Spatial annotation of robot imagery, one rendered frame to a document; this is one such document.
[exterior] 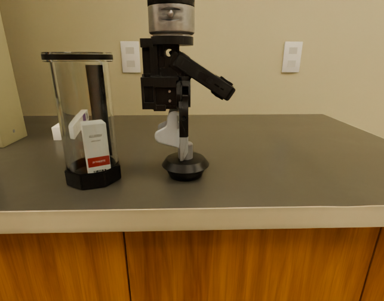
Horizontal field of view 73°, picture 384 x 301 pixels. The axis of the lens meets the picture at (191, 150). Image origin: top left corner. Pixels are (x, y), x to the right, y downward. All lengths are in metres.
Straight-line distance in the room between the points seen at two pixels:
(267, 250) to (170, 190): 0.21
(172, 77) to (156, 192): 0.19
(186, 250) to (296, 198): 0.21
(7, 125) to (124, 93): 0.46
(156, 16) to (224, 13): 0.67
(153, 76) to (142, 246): 0.29
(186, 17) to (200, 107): 0.68
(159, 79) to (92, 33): 0.72
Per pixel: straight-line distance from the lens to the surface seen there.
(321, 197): 0.49
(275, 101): 1.15
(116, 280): 0.55
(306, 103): 1.20
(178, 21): 0.44
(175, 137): 0.46
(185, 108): 0.43
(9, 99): 0.86
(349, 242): 0.57
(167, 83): 0.44
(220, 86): 0.45
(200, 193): 0.45
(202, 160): 0.49
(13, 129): 0.86
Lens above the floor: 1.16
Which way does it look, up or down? 20 degrees down
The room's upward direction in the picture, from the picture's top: straight up
